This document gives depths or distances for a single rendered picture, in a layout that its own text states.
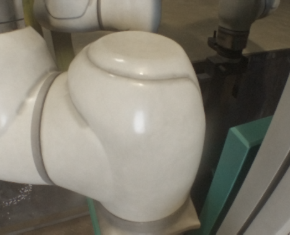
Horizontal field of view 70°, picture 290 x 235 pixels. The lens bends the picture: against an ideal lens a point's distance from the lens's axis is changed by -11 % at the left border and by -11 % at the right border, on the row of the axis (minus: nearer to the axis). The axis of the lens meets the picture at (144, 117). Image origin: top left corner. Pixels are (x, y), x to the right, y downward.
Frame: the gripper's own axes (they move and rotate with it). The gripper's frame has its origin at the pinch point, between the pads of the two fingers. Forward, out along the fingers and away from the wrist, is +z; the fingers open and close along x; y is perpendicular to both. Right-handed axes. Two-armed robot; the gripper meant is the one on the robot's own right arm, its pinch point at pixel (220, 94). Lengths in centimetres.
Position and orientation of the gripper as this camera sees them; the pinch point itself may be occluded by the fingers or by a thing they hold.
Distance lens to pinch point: 78.5
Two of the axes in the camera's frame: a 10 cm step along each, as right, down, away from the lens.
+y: 3.4, 5.9, -7.4
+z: 0.0, 7.8, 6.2
